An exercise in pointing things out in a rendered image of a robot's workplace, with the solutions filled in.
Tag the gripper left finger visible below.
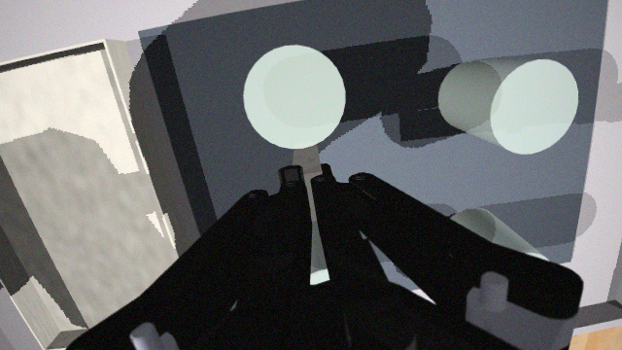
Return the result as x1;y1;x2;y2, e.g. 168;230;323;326
65;148;315;350

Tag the clear glass cylinder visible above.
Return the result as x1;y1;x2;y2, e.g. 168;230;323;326
450;207;549;261
243;45;346;149
438;59;578;155
310;221;329;285

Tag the grey rectangular tray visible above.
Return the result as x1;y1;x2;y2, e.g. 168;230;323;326
0;39;190;350

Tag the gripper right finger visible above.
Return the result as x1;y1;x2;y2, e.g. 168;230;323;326
305;144;584;350

